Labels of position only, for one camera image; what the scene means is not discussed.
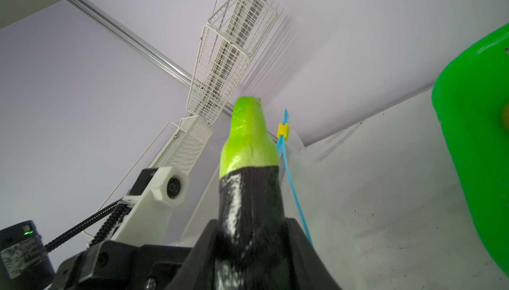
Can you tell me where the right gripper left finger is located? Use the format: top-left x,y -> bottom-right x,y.
165,220 -> 218,290

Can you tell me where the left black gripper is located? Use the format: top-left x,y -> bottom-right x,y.
50,240 -> 191,289

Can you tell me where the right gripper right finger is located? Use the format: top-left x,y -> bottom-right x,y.
285,218 -> 341,290

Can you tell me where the dark toy eggplant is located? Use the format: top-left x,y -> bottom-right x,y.
215,96 -> 292,289

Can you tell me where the clear zip bag blue zipper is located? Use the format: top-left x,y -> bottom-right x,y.
277,110 -> 353,252

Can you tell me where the green plastic basket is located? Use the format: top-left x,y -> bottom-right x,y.
432,25 -> 508,274

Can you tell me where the yellow toy lemon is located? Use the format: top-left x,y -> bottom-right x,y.
501,104 -> 509,132

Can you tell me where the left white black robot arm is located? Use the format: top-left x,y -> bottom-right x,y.
1,221 -> 191,289

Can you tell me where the white mesh upper shelf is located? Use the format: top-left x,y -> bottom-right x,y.
100,116 -> 220,244

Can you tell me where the black corrugated cable left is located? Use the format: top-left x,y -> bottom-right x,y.
44,198 -> 132,253

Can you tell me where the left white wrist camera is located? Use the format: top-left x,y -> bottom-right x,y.
111,167 -> 190,247

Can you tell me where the white wire wall basket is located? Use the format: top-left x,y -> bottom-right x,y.
186,0 -> 278,124

